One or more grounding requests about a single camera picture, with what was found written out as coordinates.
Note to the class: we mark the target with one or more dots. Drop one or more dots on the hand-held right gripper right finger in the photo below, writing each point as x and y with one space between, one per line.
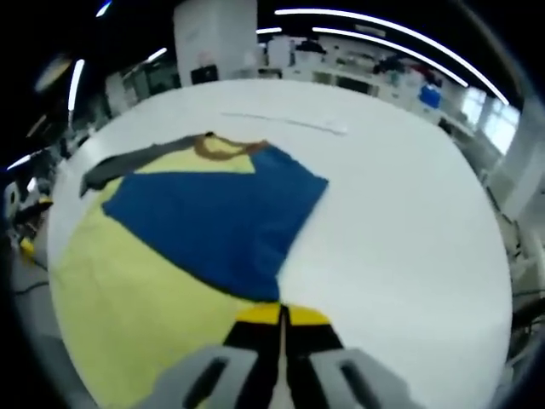
311 336

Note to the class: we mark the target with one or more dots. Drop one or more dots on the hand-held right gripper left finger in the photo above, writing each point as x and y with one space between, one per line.
251 336

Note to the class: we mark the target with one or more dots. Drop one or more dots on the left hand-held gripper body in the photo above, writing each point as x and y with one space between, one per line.
15 194

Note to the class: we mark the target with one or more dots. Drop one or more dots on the yellow colour-block garment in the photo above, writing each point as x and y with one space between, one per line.
204 221

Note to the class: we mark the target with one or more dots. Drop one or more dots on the white ceiling light strip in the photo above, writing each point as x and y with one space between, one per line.
269 30
19 163
103 8
319 13
362 39
76 85
156 54

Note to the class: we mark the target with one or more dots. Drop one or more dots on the black box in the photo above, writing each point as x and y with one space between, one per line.
204 74

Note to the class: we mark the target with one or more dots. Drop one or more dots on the white square pillar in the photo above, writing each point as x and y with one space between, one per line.
215 38
523 170

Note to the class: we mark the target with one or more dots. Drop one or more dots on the white shelving unit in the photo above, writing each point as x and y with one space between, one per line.
362 76

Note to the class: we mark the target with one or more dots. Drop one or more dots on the blue bin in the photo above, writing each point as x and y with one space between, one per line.
430 96

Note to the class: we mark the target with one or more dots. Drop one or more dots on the white panel board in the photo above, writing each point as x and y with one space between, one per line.
281 51

